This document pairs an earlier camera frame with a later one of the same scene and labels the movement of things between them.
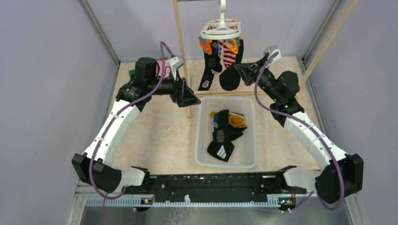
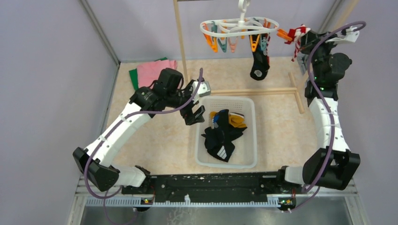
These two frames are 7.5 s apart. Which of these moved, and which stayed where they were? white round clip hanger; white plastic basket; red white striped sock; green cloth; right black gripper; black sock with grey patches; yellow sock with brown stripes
Moved: right black gripper; red white striped sock; white round clip hanger
Stayed: yellow sock with brown stripes; green cloth; black sock with grey patches; white plastic basket
